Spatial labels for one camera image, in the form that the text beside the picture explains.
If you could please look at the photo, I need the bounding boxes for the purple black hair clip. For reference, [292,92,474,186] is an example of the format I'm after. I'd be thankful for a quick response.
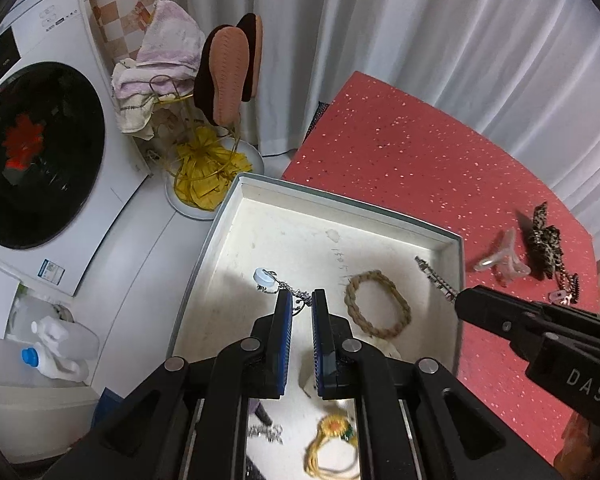
[248,399,273,427]

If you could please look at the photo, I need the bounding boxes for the clear plastic hair claw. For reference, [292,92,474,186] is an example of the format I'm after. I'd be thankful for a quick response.
[474,228,531,286]

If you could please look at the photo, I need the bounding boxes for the white shallow box tray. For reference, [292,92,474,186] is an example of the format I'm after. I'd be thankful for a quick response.
[169,176,465,479]

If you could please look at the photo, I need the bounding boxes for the yellow flower hair tie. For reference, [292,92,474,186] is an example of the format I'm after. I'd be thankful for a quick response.
[304,413,361,480]

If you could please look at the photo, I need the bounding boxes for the white spray bottle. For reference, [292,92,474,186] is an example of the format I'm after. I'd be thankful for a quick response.
[31,316,99,361]

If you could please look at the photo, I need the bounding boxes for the white curtain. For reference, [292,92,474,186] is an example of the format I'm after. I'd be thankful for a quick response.
[172,0,600,257]

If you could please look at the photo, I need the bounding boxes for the white washing machine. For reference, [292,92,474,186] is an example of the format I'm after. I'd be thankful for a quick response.
[0,0,148,295]

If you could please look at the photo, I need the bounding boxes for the braided tan hair tie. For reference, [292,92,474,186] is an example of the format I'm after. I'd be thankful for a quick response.
[343,268,413,340]

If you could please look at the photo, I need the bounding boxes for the pink and cream towels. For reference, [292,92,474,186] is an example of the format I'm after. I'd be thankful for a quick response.
[111,0,206,140]

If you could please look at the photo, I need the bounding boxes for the white charm keychain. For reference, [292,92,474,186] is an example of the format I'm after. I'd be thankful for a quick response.
[253,268,312,307]

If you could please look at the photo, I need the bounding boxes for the cream hair clip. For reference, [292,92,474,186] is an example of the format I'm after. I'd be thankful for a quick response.
[548,289,572,306]

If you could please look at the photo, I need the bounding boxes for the pink sole slipper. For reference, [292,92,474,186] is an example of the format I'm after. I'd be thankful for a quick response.
[193,13,263,128]

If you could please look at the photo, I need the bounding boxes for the yellow cloth bundle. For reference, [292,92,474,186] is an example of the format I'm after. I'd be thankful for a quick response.
[173,126,252,211]

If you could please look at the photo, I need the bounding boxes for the blue capped white bottle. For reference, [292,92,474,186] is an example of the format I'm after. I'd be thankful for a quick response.
[21,344,88,382]

